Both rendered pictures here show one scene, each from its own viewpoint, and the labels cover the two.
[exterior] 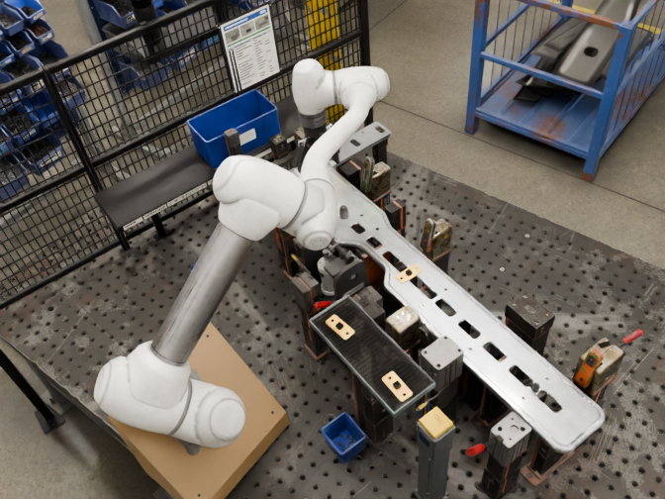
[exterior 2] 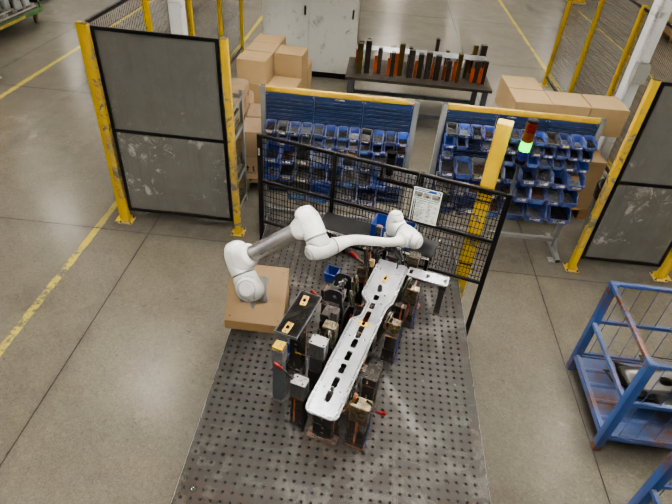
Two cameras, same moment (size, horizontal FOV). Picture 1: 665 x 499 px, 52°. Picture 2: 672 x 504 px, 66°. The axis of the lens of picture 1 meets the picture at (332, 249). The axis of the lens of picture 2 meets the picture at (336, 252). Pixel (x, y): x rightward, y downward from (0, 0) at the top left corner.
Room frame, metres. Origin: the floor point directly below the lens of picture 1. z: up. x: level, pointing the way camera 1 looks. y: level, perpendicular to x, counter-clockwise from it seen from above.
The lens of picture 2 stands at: (-0.26, -1.80, 3.32)
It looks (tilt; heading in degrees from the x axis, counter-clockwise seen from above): 38 degrees down; 49
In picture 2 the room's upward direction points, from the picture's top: 5 degrees clockwise
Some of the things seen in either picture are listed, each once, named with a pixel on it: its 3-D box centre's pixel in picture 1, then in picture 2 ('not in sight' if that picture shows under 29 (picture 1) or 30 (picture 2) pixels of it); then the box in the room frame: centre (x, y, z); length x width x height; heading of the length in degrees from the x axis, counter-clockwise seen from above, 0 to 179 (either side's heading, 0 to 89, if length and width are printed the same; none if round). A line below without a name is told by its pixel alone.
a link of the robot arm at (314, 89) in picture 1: (313, 84); (396, 223); (1.76, -0.01, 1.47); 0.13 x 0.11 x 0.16; 88
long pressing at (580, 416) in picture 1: (415, 277); (363, 327); (1.35, -0.25, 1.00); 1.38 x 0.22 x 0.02; 31
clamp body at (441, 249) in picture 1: (435, 261); (390, 340); (1.51, -0.35, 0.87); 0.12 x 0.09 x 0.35; 121
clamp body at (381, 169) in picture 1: (379, 203); (409, 306); (1.82, -0.20, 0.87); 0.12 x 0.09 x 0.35; 121
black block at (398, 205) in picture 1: (395, 233); (398, 321); (1.69, -0.24, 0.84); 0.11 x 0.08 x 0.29; 121
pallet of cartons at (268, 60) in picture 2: not in sight; (277, 85); (3.71, 4.37, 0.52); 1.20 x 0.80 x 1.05; 44
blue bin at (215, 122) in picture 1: (235, 128); (392, 230); (2.09, 0.31, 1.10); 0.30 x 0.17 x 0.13; 119
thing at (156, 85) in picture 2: not in sight; (170, 140); (1.39, 2.63, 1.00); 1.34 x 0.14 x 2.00; 137
